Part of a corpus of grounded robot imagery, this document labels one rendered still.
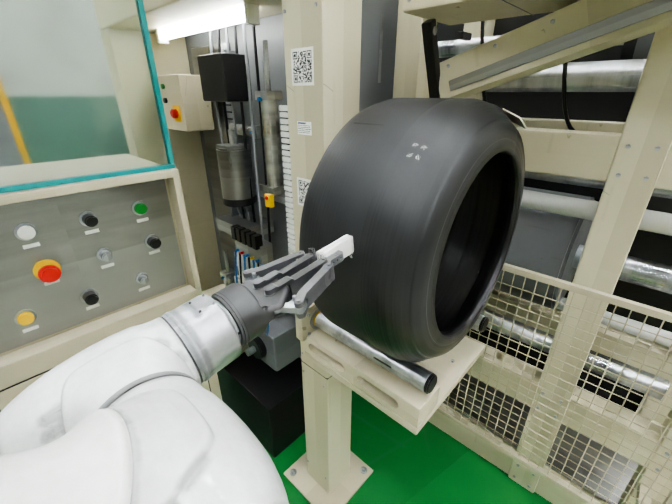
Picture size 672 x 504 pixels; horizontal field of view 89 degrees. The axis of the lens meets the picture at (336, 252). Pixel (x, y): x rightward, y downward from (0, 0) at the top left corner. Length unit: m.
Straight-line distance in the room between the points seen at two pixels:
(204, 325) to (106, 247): 0.70
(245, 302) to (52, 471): 0.24
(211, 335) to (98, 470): 0.18
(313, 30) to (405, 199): 0.46
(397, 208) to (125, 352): 0.39
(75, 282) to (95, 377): 0.73
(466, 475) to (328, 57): 1.63
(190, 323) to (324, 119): 0.58
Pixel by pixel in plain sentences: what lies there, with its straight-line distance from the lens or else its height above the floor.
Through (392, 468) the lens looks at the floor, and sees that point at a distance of 1.75.
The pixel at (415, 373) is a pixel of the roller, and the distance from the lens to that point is 0.79.
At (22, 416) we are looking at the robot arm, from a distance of 0.40.
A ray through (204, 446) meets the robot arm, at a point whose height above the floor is 1.25.
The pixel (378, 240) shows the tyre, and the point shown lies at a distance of 0.54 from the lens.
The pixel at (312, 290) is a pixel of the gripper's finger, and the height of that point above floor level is 1.22.
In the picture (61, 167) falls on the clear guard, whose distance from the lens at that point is 1.00.
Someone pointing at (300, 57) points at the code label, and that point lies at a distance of 0.88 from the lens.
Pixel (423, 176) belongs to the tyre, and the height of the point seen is 1.34.
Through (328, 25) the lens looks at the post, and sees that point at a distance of 0.85.
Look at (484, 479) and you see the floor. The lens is 1.82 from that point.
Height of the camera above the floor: 1.46
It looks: 25 degrees down
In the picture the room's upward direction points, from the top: straight up
